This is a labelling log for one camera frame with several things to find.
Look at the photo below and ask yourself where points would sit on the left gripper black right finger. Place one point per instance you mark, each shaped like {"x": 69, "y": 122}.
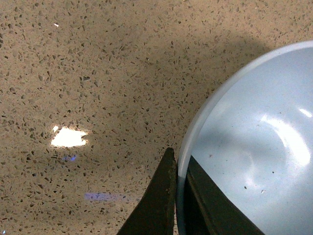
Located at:
{"x": 207, "y": 211}

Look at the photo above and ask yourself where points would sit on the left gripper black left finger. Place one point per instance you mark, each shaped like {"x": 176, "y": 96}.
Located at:
{"x": 155, "y": 212}

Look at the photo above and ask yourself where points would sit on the blue bowl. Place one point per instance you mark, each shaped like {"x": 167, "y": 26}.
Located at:
{"x": 254, "y": 138}

